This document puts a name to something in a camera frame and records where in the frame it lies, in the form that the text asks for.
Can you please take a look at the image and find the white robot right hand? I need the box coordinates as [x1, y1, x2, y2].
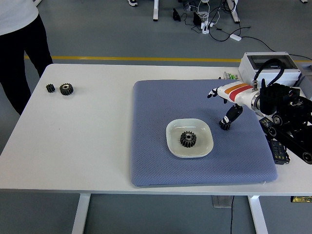
[207, 82, 255, 129]

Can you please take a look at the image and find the white square dish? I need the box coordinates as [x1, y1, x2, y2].
[166, 118, 215, 159]

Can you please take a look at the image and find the large black gear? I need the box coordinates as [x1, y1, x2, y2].
[179, 131, 197, 148]
[59, 83, 75, 96]

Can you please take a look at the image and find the white charger on floor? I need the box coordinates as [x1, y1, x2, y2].
[200, 21, 215, 35]

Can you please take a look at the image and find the blue-grey quilted mat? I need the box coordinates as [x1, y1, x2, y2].
[129, 79, 278, 188]

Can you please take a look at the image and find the white background desk leg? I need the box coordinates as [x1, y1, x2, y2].
[226, 0, 241, 24]
[153, 0, 160, 21]

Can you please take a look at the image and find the black cable under table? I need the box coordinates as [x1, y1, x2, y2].
[229, 195, 235, 234]

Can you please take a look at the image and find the grey bracket under table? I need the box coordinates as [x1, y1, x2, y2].
[211, 195, 232, 208]

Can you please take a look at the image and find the grey electrical enclosure box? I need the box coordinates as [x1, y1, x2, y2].
[238, 51, 303, 88]

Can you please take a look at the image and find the black controller with blue print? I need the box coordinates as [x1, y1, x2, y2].
[259, 117, 273, 130]

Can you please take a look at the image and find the black floor cable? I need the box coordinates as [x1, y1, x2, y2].
[209, 24, 312, 62]

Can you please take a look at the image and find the yellow label strip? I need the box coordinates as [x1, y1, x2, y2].
[290, 195, 312, 203]

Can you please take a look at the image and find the white table leg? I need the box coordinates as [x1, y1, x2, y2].
[72, 194, 91, 234]
[248, 195, 269, 234]

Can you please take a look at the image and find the person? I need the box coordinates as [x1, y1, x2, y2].
[0, 0, 54, 116]

